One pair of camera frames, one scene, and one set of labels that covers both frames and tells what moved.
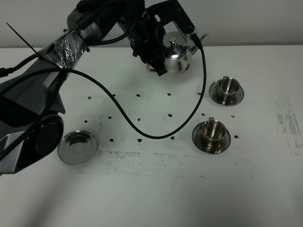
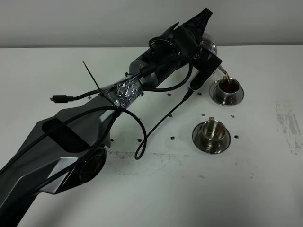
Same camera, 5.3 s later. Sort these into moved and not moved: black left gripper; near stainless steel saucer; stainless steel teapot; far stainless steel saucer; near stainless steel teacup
Moved: stainless steel teapot; black left gripper
Not moved: near stainless steel teacup; far stainless steel saucer; near stainless steel saucer
